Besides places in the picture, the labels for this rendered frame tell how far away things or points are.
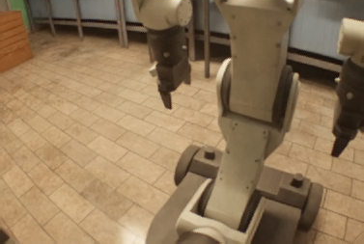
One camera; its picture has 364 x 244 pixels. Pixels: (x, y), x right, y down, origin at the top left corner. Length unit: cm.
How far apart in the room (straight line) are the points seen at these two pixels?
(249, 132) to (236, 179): 13
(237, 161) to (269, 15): 37
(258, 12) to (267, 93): 18
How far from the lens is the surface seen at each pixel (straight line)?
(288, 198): 92
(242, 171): 66
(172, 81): 63
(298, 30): 188
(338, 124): 55
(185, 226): 67
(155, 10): 55
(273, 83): 53
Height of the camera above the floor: 91
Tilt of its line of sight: 34 degrees down
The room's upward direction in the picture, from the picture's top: 3 degrees counter-clockwise
